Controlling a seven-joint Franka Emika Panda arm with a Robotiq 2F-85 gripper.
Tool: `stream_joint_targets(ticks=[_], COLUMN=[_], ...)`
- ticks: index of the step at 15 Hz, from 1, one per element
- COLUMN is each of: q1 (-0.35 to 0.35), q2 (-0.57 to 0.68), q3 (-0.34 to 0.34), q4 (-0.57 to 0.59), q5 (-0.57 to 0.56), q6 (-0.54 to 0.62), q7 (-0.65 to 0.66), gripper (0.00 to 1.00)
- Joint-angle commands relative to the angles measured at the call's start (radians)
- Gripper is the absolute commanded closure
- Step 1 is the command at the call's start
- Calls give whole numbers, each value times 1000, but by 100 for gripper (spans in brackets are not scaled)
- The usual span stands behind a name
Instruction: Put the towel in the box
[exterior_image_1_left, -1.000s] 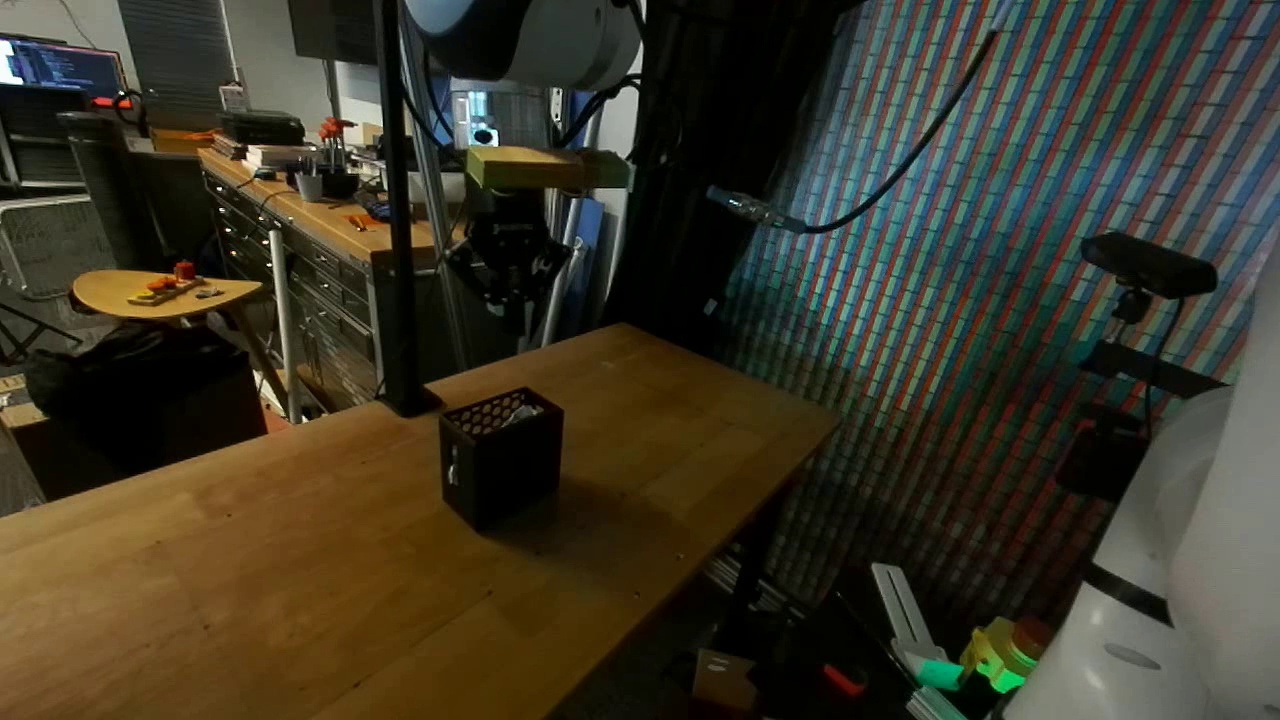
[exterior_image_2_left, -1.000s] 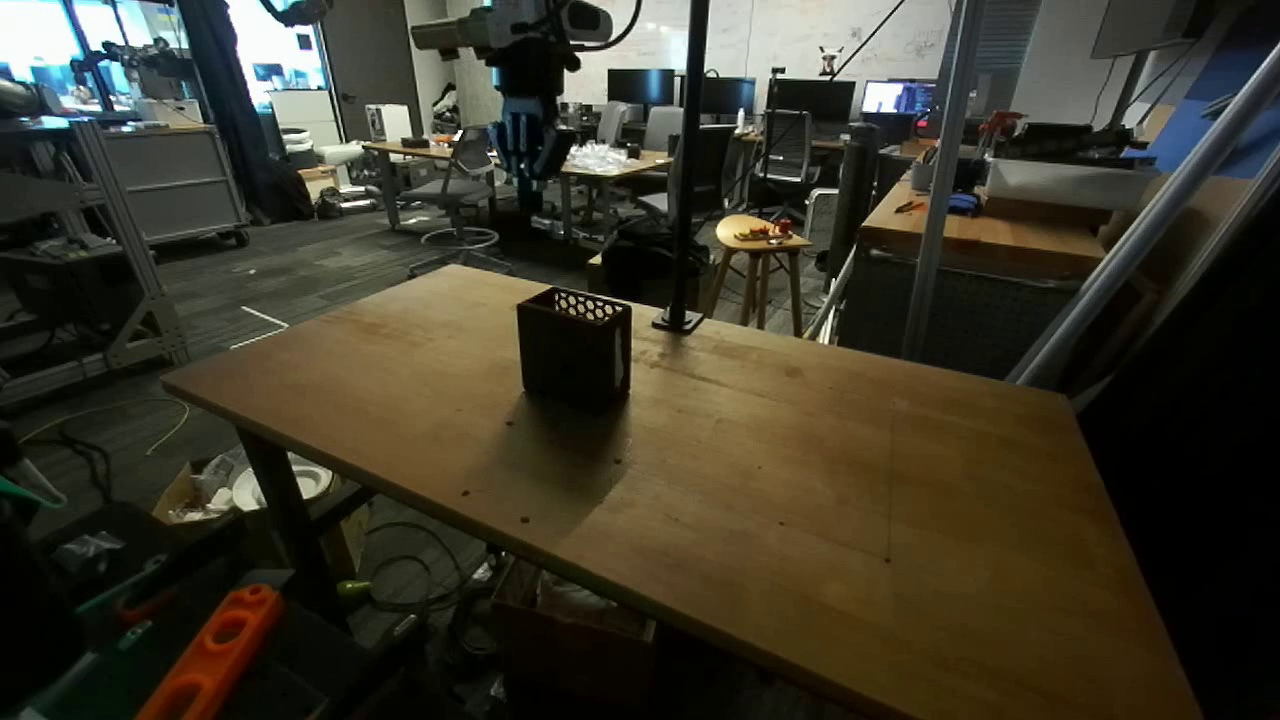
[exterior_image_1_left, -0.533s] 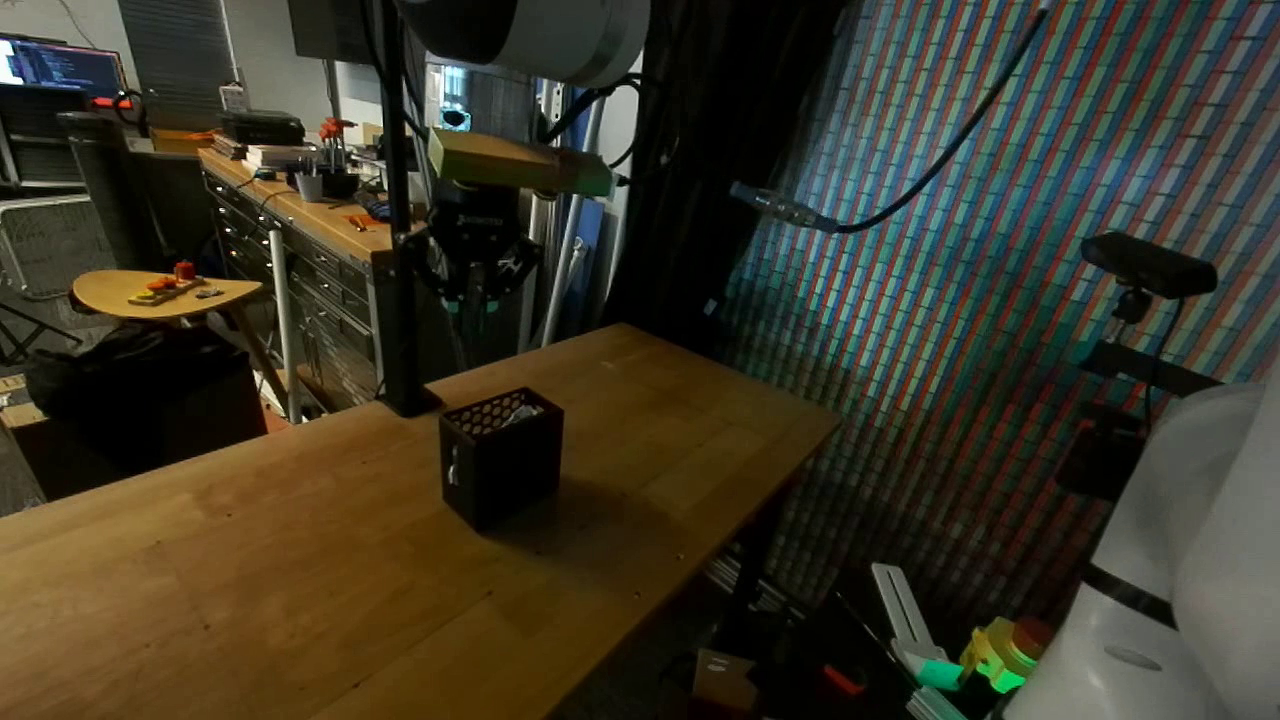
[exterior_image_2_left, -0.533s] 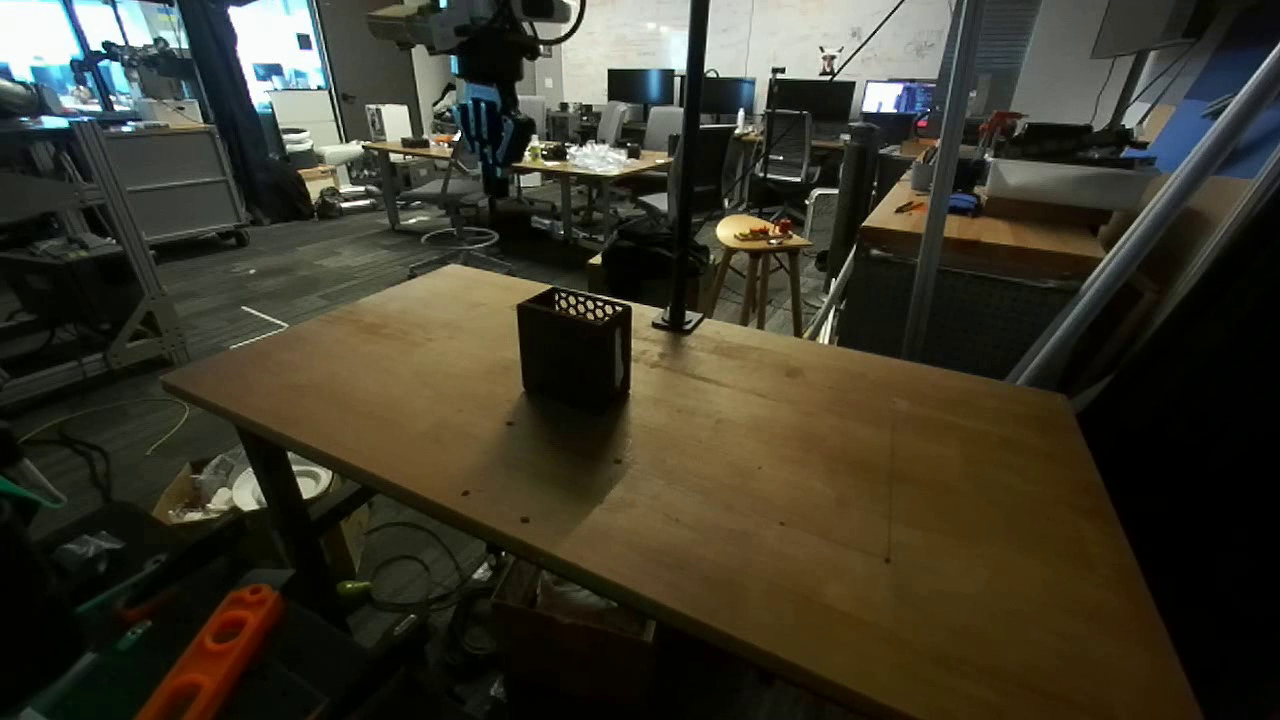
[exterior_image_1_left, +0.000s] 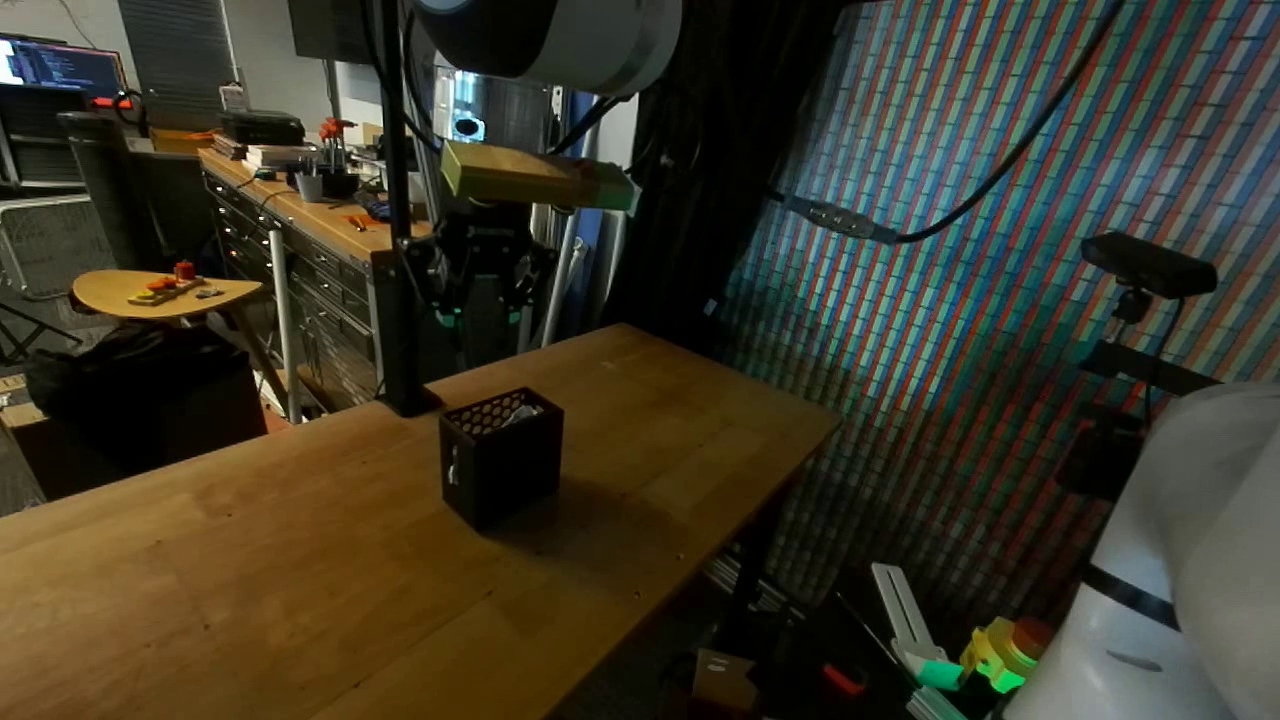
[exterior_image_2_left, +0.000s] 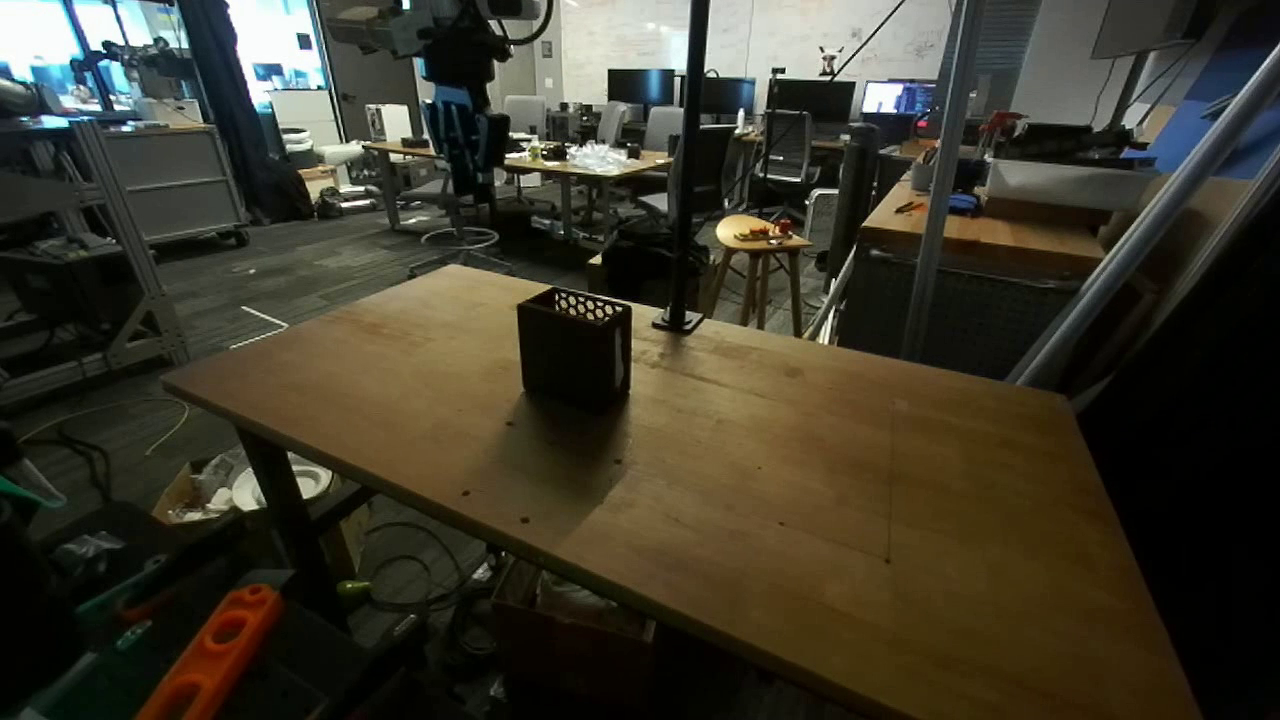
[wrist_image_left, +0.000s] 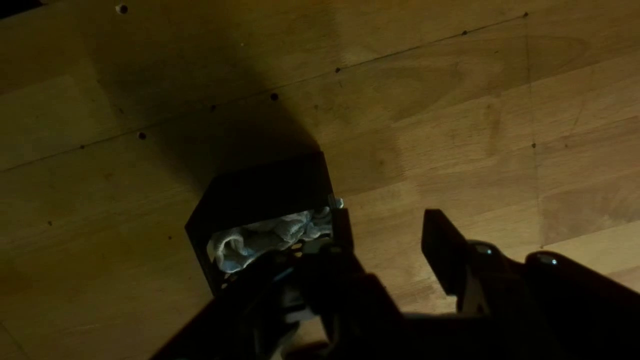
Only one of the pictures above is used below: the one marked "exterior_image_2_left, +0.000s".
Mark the black vertical pole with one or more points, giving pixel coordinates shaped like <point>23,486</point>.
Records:
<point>690,160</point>

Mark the white long box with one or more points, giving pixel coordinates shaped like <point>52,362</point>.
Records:
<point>1067,183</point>

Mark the silver vertical post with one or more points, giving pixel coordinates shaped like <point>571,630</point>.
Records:
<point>939,175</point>

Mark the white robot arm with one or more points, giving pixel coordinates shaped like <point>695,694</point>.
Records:
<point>382,25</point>

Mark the grey metal shelf rack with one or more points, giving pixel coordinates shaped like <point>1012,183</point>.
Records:
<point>120,264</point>

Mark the black table leg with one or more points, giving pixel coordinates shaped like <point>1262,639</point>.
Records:
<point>284,520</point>

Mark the small open cardboard box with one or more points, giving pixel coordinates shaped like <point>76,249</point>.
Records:
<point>184,497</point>

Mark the black office chair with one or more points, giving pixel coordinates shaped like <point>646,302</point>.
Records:
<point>787,144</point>

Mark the orange plastic case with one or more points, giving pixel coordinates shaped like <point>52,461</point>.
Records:
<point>212,654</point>

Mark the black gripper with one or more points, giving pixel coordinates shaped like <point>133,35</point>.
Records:
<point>466,50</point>

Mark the dark computer monitor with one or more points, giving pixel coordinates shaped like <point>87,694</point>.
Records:
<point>640,87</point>
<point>810,100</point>
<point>731,96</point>

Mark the white drawer cabinet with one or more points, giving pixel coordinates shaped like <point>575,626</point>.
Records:
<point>174,183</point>

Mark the wooden top workbench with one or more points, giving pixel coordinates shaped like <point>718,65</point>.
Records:
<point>983,241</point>

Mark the lit computer monitor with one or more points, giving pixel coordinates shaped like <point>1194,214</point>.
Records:
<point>896,96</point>

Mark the round wooden stool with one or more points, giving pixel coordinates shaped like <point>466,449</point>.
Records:
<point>758,236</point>

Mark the black curtain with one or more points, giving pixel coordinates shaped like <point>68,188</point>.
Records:
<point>240,106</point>

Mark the silver diagonal strut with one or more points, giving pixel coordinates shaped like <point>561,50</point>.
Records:
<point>1144,214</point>

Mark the white round bowl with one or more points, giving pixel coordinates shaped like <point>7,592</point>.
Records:
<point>284,480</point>

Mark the wooden office table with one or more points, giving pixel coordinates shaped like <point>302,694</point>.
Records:
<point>587,164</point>

